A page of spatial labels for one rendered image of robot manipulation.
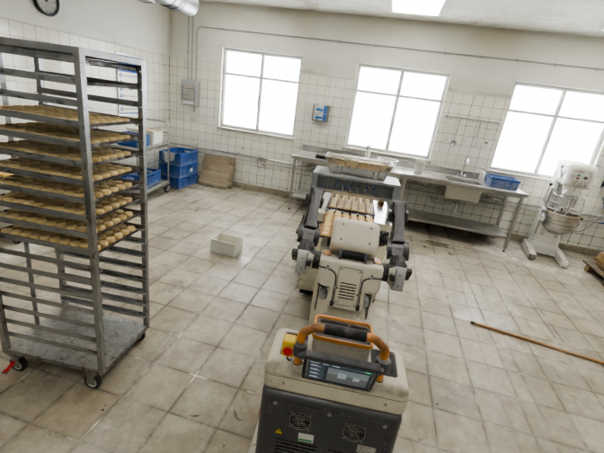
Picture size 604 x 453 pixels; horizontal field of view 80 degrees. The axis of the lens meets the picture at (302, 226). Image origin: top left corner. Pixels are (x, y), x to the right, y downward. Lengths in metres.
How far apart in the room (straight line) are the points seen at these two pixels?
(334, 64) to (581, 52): 3.41
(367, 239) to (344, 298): 0.28
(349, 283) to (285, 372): 0.45
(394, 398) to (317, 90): 5.40
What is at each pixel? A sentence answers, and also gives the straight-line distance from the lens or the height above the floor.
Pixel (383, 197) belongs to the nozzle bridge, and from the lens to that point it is 3.08.
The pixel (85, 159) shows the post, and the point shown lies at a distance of 1.92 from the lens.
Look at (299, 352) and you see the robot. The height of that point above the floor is 0.90.
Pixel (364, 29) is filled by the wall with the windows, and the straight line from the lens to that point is 6.29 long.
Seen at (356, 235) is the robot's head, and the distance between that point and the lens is 1.58.
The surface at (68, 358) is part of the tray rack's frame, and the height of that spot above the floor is 0.15.
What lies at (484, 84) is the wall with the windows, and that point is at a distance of 6.30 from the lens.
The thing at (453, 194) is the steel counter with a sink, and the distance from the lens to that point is 5.75.
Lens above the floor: 1.75
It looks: 20 degrees down
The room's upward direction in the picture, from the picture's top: 8 degrees clockwise
